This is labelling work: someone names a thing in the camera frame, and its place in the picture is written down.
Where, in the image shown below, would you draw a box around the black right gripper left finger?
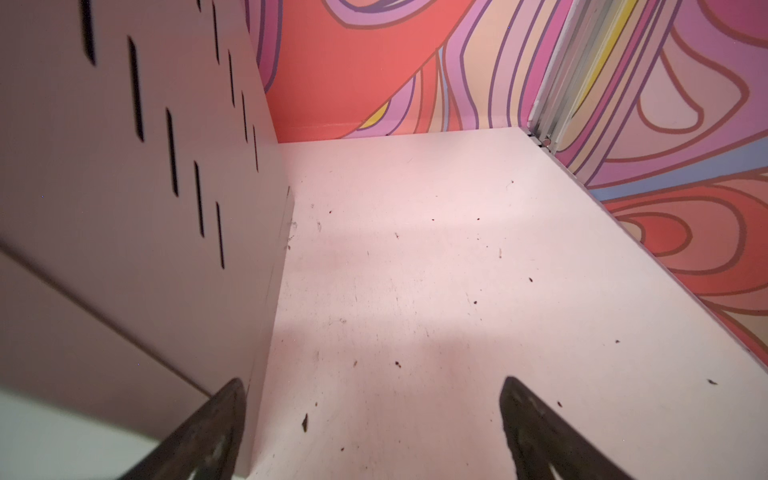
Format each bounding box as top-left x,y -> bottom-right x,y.
121,378 -> 246,480

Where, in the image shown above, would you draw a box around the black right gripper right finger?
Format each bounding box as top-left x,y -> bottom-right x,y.
499,377 -> 630,479

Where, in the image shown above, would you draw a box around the grey metal cabinet box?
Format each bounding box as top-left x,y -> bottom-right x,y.
1,1 -> 293,479

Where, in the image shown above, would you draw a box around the aluminium frame post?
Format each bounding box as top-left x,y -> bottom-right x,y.
527,0 -> 637,154

